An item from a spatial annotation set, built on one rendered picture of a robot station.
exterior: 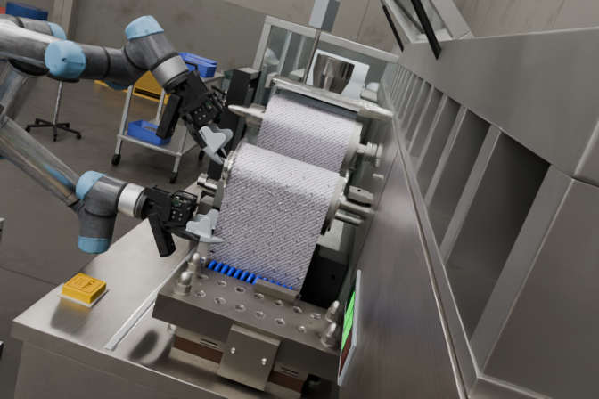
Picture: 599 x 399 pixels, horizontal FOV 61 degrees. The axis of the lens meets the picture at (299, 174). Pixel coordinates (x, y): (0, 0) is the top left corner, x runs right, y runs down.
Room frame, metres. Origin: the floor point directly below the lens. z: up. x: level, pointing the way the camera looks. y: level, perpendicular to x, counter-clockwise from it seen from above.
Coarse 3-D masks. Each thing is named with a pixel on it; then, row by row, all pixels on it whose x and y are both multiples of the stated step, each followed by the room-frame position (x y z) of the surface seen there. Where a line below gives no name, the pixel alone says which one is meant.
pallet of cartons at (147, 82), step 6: (150, 72) 7.12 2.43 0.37; (144, 78) 7.12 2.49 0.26; (150, 78) 7.13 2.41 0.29; (102, 84) 7.11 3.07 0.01; (138, 84) 7.12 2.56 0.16; (144, 84) 7.12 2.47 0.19; (150, 84) 7.13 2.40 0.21; (156, 84) 7.13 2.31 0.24; (126, 90) 7.14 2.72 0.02; (138, 90) 7.42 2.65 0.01; (150, 90) 7.13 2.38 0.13; (156, 90) 7.13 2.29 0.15; (144, 96) 7.12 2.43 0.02; (156, 96) 7.43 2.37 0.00; (168, 96) 7.17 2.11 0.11
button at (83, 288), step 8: (72, 280) 1.01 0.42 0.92; (80, 280) 1.02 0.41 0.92; (88, 280) 1.03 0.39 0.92; (96, 280) 1.04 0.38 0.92; (64, 288) 0.98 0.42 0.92; (72, 288) 0.99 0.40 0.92; (80, 288) 0.99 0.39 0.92; (88, 288) 1.00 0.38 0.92; (96, 288) 1.01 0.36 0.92; (104, 288) 1.04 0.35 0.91; (72, 296) 0.98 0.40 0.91; (80, 296) 0.98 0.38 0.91; (88, 296) 0.98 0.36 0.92; (96, 296) 1.01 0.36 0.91
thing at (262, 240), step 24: (240, 216) 1.10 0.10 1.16; (264, 216) 1.09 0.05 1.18; (288, 216) 1.09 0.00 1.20; (240, 240) 1.09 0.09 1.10; (264, 240) 1.09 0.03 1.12; (288, 240) 1.09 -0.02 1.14; (312, 240) 1.08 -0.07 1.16; (240, 264) 1.09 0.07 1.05; (264, 264) 1.09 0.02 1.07; (288, 264) 1.09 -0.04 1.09; (288, 288) 1.09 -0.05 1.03
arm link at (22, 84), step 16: (16, 16) 1.34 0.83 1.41; (48, 32) 1.37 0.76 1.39; (16, 64) 1.35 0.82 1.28; (32, 64) 1.36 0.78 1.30; (0, 80) 1.40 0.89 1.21; (16, 80) 1.39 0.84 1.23; (32, 80) 1.41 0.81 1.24; (0, 96) 1.40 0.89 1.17; (16, 96) 1.41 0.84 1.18; (16, 112) 1.45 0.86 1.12
